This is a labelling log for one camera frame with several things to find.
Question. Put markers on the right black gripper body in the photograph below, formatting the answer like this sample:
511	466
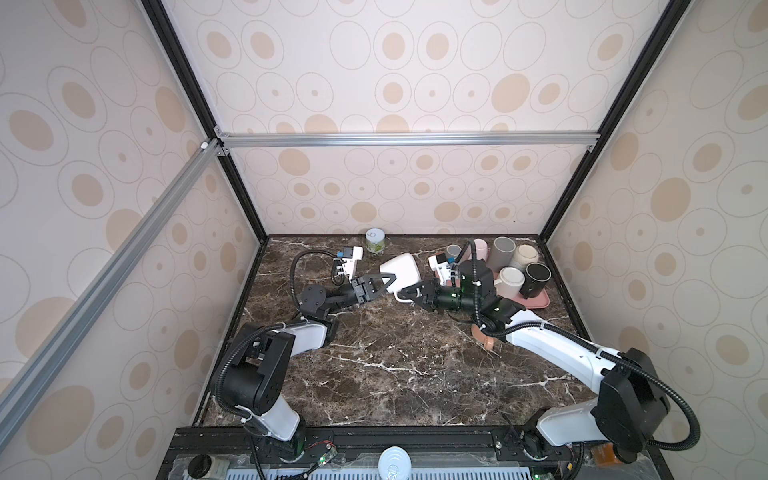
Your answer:
452	299

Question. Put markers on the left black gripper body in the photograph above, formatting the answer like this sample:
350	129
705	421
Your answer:
346	297

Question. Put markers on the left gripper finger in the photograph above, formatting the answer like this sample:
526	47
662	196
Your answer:
368	295
381	281

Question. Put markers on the white ceramic mug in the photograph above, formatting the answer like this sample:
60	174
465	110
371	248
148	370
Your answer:
406	272

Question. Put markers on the white mug black rim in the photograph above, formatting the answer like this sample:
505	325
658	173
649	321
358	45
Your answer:
509	282

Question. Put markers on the peach cream speckled mug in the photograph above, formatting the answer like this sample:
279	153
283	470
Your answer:
486	341

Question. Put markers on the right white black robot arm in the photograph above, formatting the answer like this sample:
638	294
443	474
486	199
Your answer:
632	408

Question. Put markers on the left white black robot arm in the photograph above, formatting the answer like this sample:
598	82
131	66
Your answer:
248	382

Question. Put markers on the large grey mug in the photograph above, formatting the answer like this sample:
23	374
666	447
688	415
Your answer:
501	253

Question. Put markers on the pink mug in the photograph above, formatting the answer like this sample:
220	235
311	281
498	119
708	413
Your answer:
481	249

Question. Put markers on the small grey mug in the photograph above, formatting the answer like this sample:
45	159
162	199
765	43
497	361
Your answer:
453	252

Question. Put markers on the beige round mug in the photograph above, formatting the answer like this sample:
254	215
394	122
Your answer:
523	256

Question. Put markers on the small green white can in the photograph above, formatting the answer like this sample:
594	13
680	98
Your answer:
375	240

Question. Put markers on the white round lamp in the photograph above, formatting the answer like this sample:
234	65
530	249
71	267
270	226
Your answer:
394	463

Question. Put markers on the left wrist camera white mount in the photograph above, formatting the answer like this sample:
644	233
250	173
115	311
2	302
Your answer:
347	259

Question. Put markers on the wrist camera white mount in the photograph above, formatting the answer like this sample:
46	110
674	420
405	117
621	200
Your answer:
441	265
347	259

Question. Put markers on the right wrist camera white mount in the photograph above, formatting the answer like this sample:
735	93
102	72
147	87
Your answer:
441	265

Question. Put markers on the horizontal aluminium frame bar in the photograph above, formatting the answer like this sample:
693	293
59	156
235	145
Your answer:
423	139

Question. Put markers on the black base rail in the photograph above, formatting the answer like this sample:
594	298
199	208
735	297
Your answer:
353	452

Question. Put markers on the left slanted aluminium frame bar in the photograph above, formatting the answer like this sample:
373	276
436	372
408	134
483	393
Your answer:
39	372

